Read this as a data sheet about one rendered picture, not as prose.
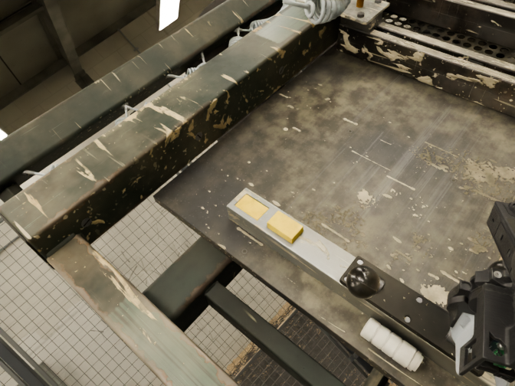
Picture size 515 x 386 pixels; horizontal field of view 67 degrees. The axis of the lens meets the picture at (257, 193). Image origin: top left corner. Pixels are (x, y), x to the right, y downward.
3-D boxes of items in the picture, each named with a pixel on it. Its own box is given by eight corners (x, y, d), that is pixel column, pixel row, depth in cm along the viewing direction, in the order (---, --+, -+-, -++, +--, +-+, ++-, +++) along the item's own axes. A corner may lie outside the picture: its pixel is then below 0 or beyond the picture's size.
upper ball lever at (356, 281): (378, 302, 55) (366, 306, 43) (355, 286, 56) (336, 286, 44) (393, 279, 55) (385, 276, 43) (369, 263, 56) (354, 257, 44)
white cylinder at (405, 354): (358, 337, 55) (411, 376, 51) (361, 330, 53) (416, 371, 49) (369, 321, 56) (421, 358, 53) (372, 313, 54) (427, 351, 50)
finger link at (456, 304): (434, 322, 40) (464, 286, 33) (436, 309, 41) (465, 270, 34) (484, 338, 39) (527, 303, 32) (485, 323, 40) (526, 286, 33)
